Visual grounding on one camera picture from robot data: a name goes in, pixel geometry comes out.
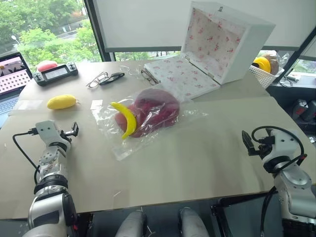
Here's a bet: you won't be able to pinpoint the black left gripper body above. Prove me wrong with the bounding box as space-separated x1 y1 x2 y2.
59 130 74 143

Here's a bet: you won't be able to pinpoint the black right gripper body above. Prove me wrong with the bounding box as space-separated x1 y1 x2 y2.
255 135 273 158

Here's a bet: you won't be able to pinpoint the yellow plush lemon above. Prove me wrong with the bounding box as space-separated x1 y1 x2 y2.
47 94 80 111

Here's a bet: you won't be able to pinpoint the clear plastic bag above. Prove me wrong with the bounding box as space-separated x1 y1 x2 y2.
90 89 209 161

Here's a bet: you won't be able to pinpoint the black power tool battery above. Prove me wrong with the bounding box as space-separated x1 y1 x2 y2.
291 98 316 122

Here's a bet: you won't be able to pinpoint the black handheld controller with screen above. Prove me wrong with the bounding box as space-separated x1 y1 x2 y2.
32 62 79 86

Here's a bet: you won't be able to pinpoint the white plastic basket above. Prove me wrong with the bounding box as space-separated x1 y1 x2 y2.
248 63 285 89

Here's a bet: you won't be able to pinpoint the pink plush toy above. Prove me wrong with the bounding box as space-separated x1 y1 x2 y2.
37 60 58 73

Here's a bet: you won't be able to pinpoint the grey laptop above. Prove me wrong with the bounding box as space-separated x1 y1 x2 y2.
0 51 33 129

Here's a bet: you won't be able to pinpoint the grey rounded robot leg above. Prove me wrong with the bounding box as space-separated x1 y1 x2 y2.
178 206 210 237
115 209 148 237

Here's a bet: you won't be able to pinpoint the white box with floral lining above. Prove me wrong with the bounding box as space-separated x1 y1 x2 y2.
144 0 277 100

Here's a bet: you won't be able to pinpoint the white roller blind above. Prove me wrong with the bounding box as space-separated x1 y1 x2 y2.
92 0 316 52

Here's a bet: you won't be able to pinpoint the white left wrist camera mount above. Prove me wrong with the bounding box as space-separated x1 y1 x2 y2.
35 120 63 147

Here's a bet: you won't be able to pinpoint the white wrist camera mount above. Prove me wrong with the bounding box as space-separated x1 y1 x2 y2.
262 129 302 163
35 120 63 147

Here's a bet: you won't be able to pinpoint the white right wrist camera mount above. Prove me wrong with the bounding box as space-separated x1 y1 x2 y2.
262 129 302 163

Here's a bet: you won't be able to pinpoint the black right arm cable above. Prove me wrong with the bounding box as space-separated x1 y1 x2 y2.
251 126 308 166

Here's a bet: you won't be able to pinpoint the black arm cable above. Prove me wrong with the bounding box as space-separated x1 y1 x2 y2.
12 127 41 185
251 126 308 166

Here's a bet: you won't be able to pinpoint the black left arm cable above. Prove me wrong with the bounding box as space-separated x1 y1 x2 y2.
12 127 41 185

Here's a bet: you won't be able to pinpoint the thin wire frame glasses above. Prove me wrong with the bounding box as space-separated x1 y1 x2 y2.
86 72 109 88

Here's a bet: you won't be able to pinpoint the black frame sunglasses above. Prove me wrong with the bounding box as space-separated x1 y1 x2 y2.
99 72 126 86

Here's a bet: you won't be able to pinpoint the black cable on windowsill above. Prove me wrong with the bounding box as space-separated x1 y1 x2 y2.
279 75 301 88

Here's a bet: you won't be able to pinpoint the clear frame glasses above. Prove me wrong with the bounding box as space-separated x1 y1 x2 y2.
119 65 143 76

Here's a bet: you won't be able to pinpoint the brown frame glasses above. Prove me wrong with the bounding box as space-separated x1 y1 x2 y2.
141 69 161 86

